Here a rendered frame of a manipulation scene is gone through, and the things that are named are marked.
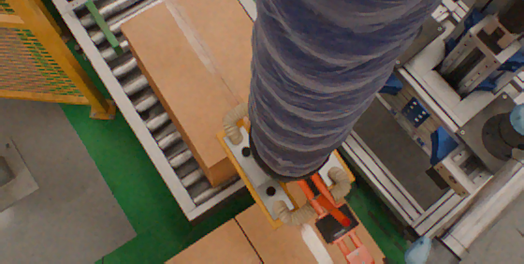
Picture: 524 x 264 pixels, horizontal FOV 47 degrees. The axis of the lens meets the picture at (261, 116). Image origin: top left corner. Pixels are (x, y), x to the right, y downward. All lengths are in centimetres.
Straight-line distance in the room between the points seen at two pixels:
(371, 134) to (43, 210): 157
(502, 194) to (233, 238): 120
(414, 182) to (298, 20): 214
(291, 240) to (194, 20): 90
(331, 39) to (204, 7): 145
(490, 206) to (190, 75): 109
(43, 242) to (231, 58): 141
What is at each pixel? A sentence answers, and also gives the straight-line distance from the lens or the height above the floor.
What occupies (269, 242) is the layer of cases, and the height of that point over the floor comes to 54.
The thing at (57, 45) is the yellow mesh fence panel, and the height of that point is 84.
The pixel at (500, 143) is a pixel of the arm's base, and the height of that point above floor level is 110.
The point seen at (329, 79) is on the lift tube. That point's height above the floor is 209.
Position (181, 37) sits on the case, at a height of 95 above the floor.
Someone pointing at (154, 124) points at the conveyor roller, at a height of 55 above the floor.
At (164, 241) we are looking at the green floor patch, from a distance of 288.
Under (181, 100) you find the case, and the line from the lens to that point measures 201.
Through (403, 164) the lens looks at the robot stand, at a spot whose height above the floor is 21.
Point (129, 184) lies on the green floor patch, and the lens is 294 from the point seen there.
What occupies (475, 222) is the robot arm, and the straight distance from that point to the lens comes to 139.
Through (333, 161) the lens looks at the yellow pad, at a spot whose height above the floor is 109.
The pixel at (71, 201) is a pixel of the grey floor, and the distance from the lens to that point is 299.
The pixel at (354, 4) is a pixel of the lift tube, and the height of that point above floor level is 231.
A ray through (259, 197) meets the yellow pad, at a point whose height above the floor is 109.
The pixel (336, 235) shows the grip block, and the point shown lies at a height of 122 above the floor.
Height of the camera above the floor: 285
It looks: 74 degrees down
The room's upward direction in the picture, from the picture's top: 6 degrees clockwise
